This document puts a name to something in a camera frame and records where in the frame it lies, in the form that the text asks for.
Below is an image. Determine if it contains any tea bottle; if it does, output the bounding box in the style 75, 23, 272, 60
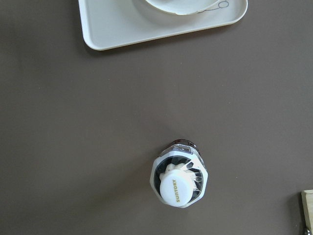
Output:
150, 139, 208, 208

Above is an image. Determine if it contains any white serving tray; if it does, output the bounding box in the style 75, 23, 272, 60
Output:
78, 0, 248, 51

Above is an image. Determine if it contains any white round plate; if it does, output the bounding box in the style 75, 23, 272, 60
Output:
146, 0, 221, 16

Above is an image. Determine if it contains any wooden cutting board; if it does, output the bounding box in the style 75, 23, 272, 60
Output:
301, 189, 313, 235

